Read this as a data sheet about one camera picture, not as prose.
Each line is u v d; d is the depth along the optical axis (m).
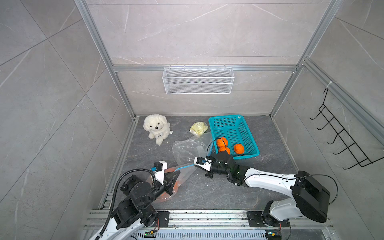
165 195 0.62
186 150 0.97
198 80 1.01
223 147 0.95
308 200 0.42
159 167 0.58
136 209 0.54
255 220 0.73
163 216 0.76
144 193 0.50
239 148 0.93
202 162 0.65
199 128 1.07
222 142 0.96
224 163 0.60
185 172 0.76
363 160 0.58
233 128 1.11
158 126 0.92
